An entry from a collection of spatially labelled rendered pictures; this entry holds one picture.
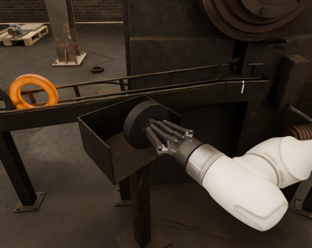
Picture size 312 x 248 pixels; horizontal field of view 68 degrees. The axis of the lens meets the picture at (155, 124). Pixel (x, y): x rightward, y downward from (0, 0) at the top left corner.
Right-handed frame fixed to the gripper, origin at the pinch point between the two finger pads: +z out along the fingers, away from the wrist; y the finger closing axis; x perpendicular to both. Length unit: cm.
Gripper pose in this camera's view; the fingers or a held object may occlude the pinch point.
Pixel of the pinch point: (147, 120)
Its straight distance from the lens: 69.7
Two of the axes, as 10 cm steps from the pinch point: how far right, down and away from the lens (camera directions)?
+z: -6.3, -4.6, 6.3
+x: 0.3, -8.2, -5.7
